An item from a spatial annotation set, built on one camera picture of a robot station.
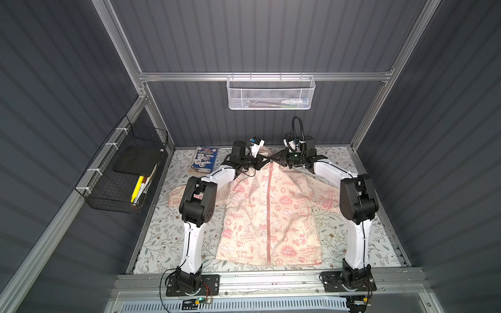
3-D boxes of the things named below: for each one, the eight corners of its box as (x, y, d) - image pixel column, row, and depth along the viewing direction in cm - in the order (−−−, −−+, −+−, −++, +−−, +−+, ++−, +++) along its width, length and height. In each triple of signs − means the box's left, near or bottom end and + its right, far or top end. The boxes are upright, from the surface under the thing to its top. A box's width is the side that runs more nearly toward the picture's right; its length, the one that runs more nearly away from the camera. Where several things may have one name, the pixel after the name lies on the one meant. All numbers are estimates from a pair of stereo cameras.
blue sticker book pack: (193, 172, 111) (191, 169, 108) (198, 150, 122) (197, 147, 120) (214, 172, 111) (213, 169, 108) (218, 150, 122) (217, 146, 120)
